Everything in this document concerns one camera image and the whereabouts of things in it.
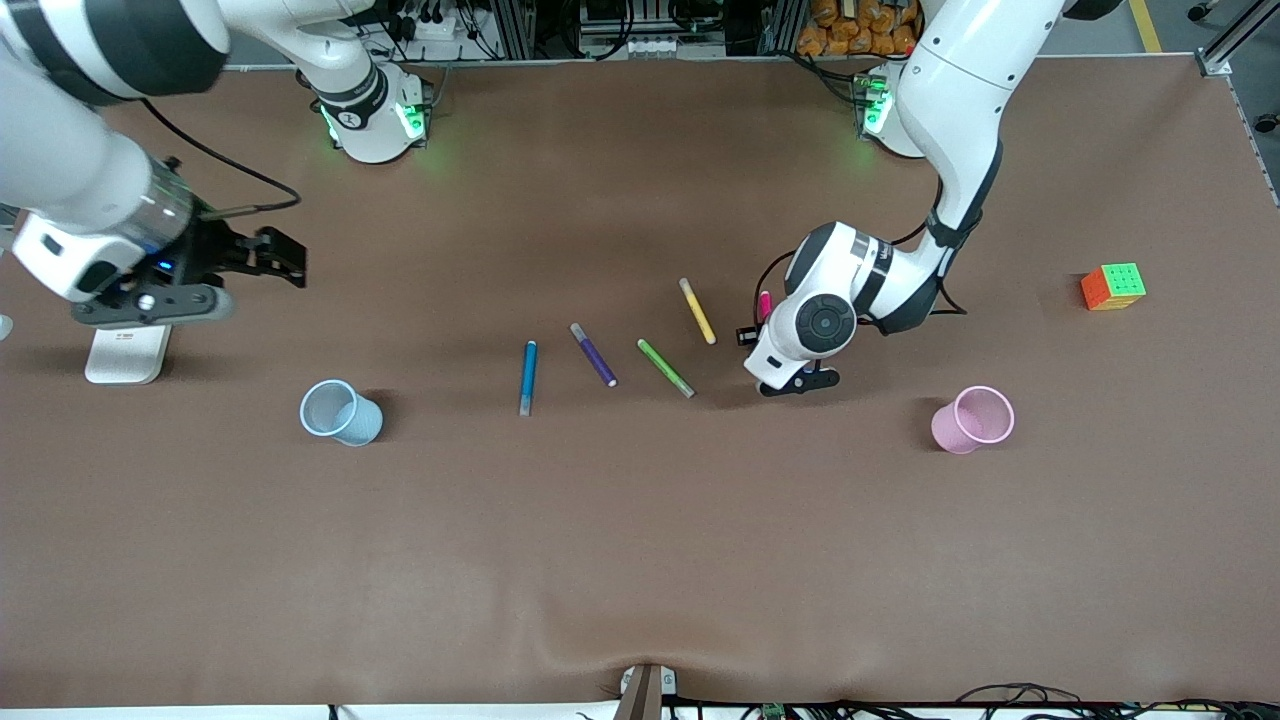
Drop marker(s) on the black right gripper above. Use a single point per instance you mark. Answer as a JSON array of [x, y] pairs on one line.
[[215, 251]]

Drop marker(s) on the pink marker pen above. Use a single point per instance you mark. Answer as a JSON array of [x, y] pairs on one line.
[[765, 305]]

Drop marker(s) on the blue marker pen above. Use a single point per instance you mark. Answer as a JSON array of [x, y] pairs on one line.
[[528, 375]]

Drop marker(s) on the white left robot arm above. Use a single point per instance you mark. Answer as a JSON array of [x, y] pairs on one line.
[[960, 90]]

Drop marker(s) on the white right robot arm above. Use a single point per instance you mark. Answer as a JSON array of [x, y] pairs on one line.
[[60, 150]]

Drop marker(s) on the yellow marker pen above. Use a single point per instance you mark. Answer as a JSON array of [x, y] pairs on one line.
[[697, 311]]

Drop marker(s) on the green marker pen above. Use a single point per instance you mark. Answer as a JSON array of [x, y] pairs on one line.
[[665, 368]]

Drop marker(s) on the purple marker pen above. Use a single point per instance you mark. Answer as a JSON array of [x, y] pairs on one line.
[[594, 356]]

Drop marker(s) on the light blue plastic cup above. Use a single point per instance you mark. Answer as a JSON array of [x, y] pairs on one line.
[[355, 425]]

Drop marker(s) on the pink plastic cup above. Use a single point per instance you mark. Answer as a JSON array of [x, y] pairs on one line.
[[950, 430]]

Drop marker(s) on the white power strip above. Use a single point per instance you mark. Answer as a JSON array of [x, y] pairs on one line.
[[440, 28]]

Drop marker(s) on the white connector strip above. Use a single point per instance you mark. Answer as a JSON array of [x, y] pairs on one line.
[[655, 45]]

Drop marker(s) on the orange packaged goods pile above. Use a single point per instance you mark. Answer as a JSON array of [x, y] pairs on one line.
[[850, 35]]

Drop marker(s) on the multicolour puzzle cube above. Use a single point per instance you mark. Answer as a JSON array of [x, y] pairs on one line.
[[1120, 282]]

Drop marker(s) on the aluminium rack frame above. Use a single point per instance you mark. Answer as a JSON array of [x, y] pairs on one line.
[[520, 25]]

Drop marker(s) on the aluminium frame profile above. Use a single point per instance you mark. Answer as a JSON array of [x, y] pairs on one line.
[[1215, 62]]

